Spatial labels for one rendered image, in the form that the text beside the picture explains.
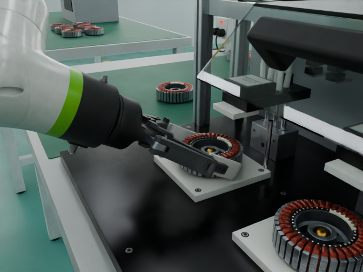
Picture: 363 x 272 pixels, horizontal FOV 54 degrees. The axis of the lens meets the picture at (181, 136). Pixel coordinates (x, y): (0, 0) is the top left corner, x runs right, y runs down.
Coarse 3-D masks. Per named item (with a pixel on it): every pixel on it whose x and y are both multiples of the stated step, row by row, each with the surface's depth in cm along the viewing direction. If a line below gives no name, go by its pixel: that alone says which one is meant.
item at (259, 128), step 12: (264, 120) 69; (252, 132) 69; (264, 132) 66; (276, 132) 64; (288, 132) 64; (252, 144) 70; (264, 144) 67; (276, 144) 64; (288, 144) 65; (276, 156) 65; (288, 156) 66
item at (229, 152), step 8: (192, 136) 64; (200, 136) 64; (208, 136) 64; (216, 136) 64; (224, 136) 64; (192, 144) 62; (200, 144) 64; (208, 144) 64; (216, 144) 64; (224, 144) 63; (232, 144) 61; (240, 144) 62; (208, 152) 60; (216, 152) 60; (224, 152) 58; (232, 152) 58; (240, 152) 59; (240, 160) 59; (184, 168) 59; (216, 176) 57
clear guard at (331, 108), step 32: (320, 0) 33; (352, 0) 33; (224, 64) 28; (256, 64) 26; (320, 64) 22; (256, 96) 24; (288, 96) 22; (320, 96) 21; (352, 96) 19; (320, 128) 20; (352, 128) 18
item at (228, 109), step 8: (224, 96) 62; (232, 96) 60; (216, 104) 61; (224, 104) 61; (232, 104) 60; (240, 104) 58; (248, 104) 57; (224, 112) 59; (232, 112) 58; (240, 112) 58; (248, 112) 58; (256, 112) 59; (280, 128) 65
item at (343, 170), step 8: (336, 152) 43; (344, 152) 42; (352, 152) 41; (336, 160) 43; (344, 160) 43; (352, 160) 42; (360, 160) 41; (328, 168) 42; (336, 168) 41; (344, 168) 41; (352, 168) 41; (360, 168) 41; (336, 176) 41; (344, 176) 40; (352, 176) 40; (360, 176) 40; (352, 184) 40; (360, 184) 39
